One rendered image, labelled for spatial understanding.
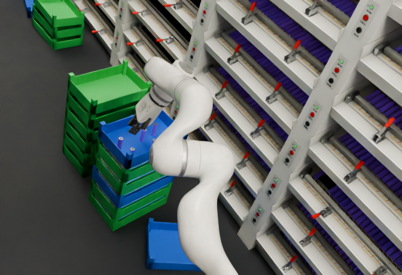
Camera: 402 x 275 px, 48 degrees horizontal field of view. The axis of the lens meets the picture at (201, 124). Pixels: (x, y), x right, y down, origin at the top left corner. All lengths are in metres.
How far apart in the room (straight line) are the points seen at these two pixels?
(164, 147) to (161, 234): 0.96
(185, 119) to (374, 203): 0.74
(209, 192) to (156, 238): 0.95
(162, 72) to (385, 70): 0.68
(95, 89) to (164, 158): 0.96
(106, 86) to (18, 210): 0.65
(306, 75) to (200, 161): 0.64
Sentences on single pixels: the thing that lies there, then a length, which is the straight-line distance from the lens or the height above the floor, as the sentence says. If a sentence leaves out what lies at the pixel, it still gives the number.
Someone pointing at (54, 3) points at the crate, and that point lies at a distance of 3.15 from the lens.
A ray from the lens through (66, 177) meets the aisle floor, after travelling 2.20.
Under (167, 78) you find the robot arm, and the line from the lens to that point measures 1.43.
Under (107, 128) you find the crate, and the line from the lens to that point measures 1.82.
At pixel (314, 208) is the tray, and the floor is 0.49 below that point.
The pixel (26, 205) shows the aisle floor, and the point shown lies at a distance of 2.10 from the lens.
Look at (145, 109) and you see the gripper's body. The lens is 1.61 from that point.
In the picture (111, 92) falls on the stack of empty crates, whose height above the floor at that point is 0.40.
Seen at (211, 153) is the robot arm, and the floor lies 0.88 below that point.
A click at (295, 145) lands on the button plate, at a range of 1.71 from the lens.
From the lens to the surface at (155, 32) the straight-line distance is 2.39.
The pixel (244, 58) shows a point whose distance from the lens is 1.93.
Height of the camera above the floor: 1.67
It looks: 39 degrees down
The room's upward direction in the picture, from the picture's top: 19 degrees clockwise
